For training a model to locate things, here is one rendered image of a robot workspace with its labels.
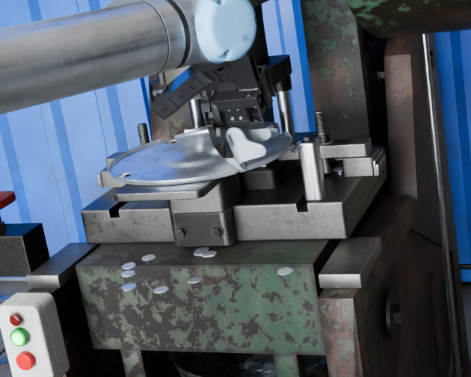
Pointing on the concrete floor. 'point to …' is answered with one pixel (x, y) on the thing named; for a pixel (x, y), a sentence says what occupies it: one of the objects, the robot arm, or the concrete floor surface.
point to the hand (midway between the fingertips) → (238, 162)
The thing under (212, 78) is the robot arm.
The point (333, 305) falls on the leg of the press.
